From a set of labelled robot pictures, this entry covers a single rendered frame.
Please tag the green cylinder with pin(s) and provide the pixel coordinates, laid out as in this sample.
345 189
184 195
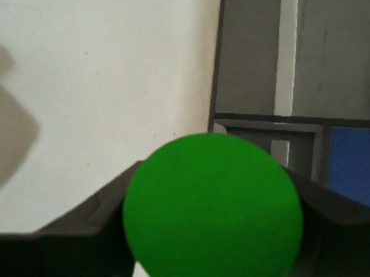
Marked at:
212 205

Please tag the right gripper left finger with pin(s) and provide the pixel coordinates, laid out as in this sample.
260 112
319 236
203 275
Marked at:
86 241

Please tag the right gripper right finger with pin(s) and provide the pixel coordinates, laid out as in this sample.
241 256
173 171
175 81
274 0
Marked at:
336 233

